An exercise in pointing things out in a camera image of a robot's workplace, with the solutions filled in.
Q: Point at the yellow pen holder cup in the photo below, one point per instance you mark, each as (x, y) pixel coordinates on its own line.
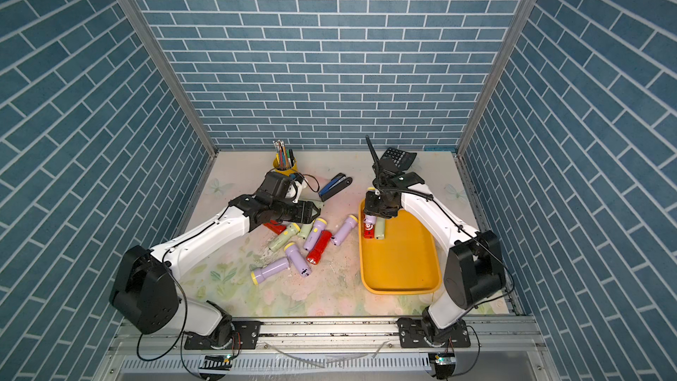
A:
(278, 167)

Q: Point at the red flashlight centre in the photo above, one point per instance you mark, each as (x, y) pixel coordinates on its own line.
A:
(315, 255)

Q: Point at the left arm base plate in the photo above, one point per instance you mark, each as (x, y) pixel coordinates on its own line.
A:
(236, 335)

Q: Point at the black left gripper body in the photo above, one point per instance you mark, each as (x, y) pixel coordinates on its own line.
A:
(286, 210)

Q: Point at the red flashlight left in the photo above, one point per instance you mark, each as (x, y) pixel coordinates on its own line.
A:
(277, 228)

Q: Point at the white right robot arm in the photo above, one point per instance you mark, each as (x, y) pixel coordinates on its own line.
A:
(474, 270)

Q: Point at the blue black stapler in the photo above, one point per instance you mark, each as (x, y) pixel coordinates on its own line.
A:
(336, 185)

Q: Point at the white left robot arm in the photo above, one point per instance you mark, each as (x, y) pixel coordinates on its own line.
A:
(146, 290)

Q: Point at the aluminium front rail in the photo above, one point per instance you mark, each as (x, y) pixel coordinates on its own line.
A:
(341, 348)

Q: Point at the black desk calculator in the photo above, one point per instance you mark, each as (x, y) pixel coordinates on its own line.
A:
(397, 160)

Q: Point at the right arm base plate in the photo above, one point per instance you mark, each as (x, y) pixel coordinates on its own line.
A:
(433, 332)

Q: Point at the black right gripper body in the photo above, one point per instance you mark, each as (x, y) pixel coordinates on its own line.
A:
(376, 205)

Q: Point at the red flashlight with white logo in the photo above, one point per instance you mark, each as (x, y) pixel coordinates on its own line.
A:
(368, 230)

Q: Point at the yellow plastic storage tray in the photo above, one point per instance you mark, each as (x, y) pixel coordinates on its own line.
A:
(404, 262)

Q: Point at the pens in cup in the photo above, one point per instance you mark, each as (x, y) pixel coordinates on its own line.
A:
(283, 153)

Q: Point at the purple flashlight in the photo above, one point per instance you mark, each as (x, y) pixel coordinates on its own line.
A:
(260, 275)
(298, 261)
(318, 227)
(369, 220)
(345, 230)

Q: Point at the green flashlight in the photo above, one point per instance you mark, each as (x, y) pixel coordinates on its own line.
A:
(305, 230)
(284, 237)
(379, 229)

